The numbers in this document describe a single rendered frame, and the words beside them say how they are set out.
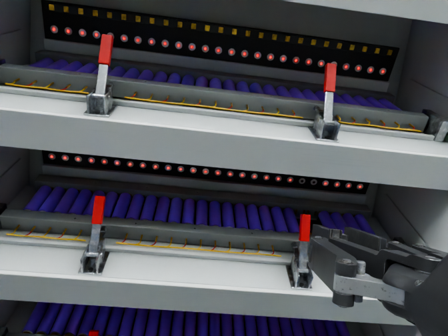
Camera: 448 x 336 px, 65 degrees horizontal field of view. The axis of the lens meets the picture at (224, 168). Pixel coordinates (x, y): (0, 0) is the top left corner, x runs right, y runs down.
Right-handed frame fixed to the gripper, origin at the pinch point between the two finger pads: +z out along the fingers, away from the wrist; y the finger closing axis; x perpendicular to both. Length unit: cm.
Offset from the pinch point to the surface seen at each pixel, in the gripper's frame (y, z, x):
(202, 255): -13.0, 14.6, -5.2
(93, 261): -26.8, 12.9, -6.6
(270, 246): -3.3, 16.6, -3.6
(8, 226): -39.4, 16.7, -3.7
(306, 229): 0.1, 11.8, -0.1
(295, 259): -0.7, 12.6, -4.4
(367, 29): 10.9, 21.6, 32.2
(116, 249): -24.4, 14.6, -5.2
